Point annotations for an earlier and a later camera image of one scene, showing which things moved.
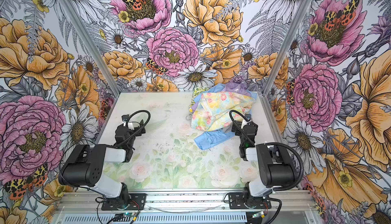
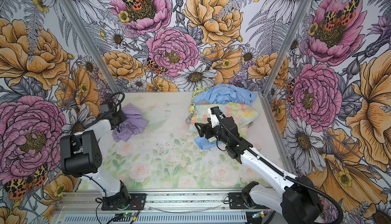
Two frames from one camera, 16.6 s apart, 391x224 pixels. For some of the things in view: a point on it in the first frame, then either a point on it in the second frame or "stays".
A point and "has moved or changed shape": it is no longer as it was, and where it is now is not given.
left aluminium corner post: [66, 0] stays
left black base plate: [128, 201] stays
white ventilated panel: [144, 218] stays
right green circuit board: [258, 214] stays
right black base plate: [236, 201] stays
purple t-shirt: [238, 87] has moved or changed shape
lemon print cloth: [196, 91] stays
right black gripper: [237, 132] → [208, 127]
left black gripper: [143, 131] → [122, 116]
